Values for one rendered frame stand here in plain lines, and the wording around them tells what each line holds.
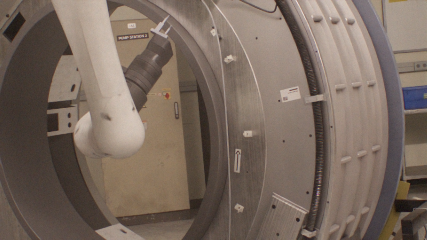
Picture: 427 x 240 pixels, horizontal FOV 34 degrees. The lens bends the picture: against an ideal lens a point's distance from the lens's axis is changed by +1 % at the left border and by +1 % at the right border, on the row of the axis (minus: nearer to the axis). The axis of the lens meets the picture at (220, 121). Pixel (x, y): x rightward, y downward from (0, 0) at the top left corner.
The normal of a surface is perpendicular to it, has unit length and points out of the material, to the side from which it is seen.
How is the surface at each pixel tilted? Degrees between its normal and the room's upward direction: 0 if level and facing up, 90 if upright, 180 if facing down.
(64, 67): 117
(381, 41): 90
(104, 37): 88
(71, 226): 42
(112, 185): 90
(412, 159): 90
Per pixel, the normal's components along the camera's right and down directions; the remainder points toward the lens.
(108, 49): 0.74, -0.07
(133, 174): 0.14, 0.04
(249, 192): -0.51, 0.09
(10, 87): 0.81, 0.39
